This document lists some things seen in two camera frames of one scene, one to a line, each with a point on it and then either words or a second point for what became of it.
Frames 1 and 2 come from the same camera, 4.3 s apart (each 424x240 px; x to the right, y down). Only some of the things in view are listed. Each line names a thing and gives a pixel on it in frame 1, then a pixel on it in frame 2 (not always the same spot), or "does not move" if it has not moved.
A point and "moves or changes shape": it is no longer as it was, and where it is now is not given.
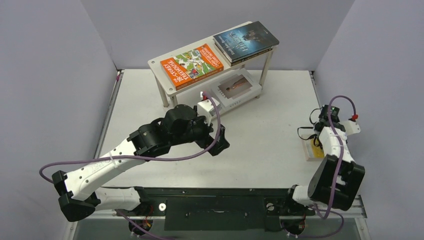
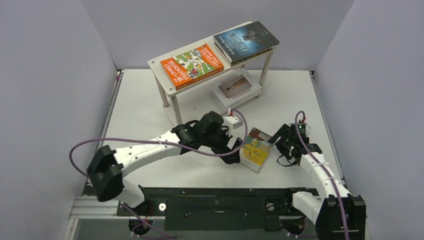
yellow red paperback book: x=313 y=152 moves or changes shape
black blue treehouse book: x=232 y=64 does not move
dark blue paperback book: x=245 y=40 does not move
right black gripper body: x=318 y=138 -> x=284 y=139
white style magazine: x=239 y=87 does not move
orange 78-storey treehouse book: x=191 y=67 does not move
